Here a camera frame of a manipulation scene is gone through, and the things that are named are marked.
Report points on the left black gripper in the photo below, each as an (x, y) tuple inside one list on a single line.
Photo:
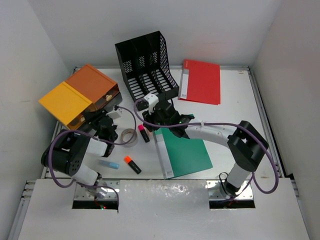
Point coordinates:
[(92, 118)]

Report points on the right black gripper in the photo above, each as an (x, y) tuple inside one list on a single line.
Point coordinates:
[(148, 118)]

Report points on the pink highlighter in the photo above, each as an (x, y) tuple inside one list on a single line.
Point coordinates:
[(143, 133)]

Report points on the yellow drawer cabinet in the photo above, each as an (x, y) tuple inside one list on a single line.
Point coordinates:
[(67, 105)]

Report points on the orange drawer cabinet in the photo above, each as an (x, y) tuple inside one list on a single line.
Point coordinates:
[(94, 85)]

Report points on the orange highlighter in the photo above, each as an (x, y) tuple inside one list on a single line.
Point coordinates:
[(132, 165)]

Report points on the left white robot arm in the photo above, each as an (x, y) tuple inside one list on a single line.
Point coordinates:
[(67, 151)]

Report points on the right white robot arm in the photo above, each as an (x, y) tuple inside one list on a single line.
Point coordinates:
[(246, 145)]

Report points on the clear tape roll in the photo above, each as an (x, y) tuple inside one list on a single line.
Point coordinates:
[(129, 138)]

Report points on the black file organizer rack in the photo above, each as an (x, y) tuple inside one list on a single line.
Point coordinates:
[(145, 67)]

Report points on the red folder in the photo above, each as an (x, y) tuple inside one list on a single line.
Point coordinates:
[(200, 82)]

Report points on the green clip folder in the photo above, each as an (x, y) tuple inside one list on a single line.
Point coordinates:
[(180, 156)]

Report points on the white foreground board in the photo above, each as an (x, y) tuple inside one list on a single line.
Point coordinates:
[(162, 210)]

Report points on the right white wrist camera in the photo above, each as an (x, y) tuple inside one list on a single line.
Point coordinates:
[(152, 101)]

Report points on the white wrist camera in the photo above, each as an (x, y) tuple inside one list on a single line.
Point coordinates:
[(116, 113), (152, 101)]

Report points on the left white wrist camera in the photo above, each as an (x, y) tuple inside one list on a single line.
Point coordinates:
[(116, 113)]

